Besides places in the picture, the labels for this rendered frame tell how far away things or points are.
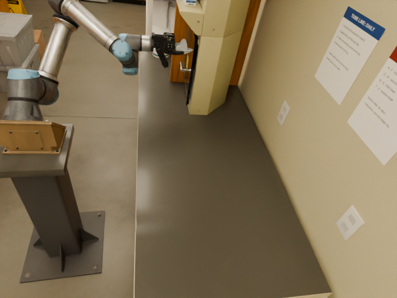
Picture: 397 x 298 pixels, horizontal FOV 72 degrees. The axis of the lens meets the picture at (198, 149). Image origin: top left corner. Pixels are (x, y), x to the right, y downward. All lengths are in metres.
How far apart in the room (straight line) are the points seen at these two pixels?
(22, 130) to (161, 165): 0.61
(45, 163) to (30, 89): 0.32
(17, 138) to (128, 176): 1.30
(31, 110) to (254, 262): 1.09
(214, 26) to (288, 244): 1.02
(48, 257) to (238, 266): 1.43
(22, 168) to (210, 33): 1.04
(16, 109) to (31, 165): 0.25
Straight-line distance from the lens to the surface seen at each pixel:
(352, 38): 1.15
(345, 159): 1.10
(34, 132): 1.36
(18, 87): 1.38
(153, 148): 1.41
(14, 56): 3.45
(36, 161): 1.41
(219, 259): 1.10
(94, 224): 2.25
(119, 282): 2.05
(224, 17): 1.42
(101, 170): 2.58
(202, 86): 1.55
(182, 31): 1.81
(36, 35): 4.32
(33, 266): 2.19
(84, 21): 1.38
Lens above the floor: 1.91
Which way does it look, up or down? 43 degrees down
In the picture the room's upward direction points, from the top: 11 degrees clockwise
